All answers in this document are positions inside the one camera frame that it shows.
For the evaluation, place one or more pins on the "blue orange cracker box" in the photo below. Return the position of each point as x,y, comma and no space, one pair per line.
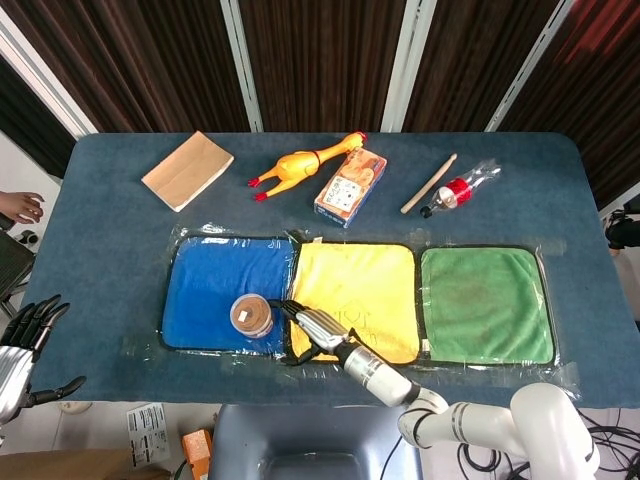
351,187

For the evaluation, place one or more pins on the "white partition post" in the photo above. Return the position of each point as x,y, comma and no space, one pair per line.
530,75
45,85
242,65
407,65

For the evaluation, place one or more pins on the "brown paper notebook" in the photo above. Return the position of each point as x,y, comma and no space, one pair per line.
186,171

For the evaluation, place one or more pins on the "yellow microfibre cloth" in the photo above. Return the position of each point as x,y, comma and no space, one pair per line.
360,280

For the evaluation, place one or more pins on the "clear cup with brown contents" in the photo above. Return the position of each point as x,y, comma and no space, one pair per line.
250,315

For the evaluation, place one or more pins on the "clear bottle with red label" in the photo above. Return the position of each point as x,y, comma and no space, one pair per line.
456,191

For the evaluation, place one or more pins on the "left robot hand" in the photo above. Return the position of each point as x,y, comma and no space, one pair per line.
15,370

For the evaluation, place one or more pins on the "black chair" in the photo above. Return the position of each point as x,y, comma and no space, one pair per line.
12,265

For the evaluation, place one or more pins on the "black device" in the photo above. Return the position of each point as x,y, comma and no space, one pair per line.
625,232

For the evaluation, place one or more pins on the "wooden drumstick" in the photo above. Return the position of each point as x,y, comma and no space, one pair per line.
428,183

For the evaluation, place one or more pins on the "dark teal table cover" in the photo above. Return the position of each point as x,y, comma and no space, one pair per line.
110,250

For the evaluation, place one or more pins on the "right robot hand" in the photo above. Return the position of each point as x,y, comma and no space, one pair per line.
322,332

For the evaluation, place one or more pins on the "green microfibre cloth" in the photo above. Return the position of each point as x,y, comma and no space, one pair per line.
487,300

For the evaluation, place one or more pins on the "white printed paper sheet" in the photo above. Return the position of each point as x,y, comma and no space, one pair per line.
147,432

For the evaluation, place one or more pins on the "yellow rubber chicken toy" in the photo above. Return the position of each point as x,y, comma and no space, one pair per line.
294,167

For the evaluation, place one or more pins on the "grey robot torso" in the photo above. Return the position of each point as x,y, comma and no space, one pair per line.
310,440

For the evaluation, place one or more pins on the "blue microfibre cloth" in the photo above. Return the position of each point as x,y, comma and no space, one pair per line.
210,280

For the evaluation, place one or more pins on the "clear plastic sheet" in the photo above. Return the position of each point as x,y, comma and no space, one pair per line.
250,367

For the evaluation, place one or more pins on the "brown cardboard box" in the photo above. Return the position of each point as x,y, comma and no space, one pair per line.
65,465

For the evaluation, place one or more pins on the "bystander bare hand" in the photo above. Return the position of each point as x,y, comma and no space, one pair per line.
17,206

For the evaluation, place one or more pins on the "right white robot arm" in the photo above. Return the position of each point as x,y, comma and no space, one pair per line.
380,377

